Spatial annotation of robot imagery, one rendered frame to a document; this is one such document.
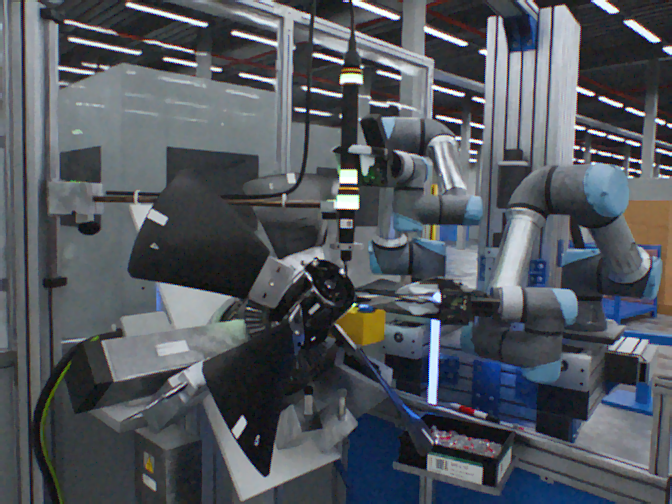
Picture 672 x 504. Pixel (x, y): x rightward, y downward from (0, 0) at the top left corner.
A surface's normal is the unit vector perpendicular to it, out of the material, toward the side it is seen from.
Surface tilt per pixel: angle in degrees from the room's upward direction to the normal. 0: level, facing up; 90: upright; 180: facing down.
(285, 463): 50
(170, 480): 90
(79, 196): 90
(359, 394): 125
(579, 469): 90
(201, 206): 74
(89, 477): 90
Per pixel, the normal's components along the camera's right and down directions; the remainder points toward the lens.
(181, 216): 0.43, -0.14
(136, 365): 0.57, -0.59
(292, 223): -0.13, -0.56
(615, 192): 0.63, 0.01
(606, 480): -0.69, 0.04
